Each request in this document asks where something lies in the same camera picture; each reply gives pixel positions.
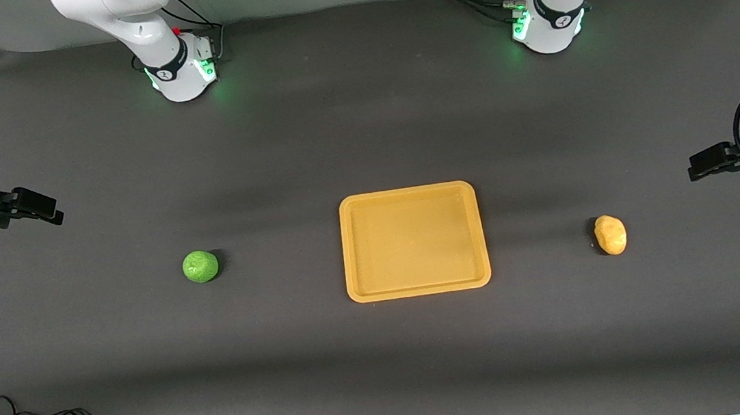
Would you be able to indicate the yellow potato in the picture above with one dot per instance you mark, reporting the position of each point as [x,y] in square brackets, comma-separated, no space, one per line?
[611,235]

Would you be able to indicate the green apple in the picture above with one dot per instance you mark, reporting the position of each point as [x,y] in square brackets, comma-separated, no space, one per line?
[200,266]

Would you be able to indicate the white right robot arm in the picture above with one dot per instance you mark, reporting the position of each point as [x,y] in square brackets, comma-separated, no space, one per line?
[149,35]

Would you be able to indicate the orange plastic tray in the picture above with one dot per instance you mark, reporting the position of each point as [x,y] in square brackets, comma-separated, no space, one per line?
[415,244]

